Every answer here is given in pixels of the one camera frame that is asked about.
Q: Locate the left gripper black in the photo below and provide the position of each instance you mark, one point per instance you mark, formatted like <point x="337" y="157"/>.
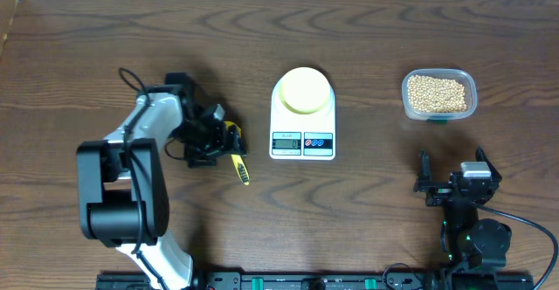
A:
<point x="216" y="147"/>

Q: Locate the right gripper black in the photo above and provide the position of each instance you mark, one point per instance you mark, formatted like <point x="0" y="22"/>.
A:
<point x="439" y="190"/>

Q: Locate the yellow measuring scoop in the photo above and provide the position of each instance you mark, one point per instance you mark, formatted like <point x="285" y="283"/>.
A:
<point x="241" y="169"/>

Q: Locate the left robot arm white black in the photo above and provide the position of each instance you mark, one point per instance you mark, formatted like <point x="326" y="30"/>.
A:
<point x="123" y="199"/>

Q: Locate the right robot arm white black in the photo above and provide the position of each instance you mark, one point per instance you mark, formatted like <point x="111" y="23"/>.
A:
<point x="476" y="247"/>

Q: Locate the white digital kitchen scale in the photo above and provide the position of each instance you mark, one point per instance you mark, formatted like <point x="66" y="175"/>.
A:
<point x="307" y="137"/>

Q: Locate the pale yellow bowl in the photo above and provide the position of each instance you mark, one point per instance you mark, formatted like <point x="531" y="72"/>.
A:
<point x="304" y="90"/>

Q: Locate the soybeans in container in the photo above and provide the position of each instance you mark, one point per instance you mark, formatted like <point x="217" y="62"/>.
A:
<point x="432" y="95"/>

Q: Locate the clear plastic container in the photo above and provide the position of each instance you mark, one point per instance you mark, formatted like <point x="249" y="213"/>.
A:
<point x="462" y="77"/>

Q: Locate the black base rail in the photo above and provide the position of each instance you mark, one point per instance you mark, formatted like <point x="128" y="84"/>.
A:
<point x="395" y="277"/>

